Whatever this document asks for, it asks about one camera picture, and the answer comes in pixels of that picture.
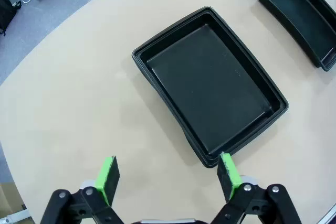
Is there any black backpack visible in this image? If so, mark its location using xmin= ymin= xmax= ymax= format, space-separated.
xmin=0 ymin=0 xmax=22 ymax=36

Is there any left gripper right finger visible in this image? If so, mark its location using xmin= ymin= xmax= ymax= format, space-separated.
xmin=209 ymin=152 xmax=302 ymax=224

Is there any tan cardboard box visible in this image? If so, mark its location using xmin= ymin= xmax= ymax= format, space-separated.
xmin=0 ymin=182 xmax=26 ymax=218

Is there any black ESD tray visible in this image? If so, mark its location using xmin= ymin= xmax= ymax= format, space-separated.
xmin=131 ymin=5 xmax=289 ymax=169
xmin=252 ymin=0 xmax=336 ymax=72

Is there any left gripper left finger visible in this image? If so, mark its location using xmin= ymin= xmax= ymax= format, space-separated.
xmin=39 ymin=155 xmax=124 ymax=224

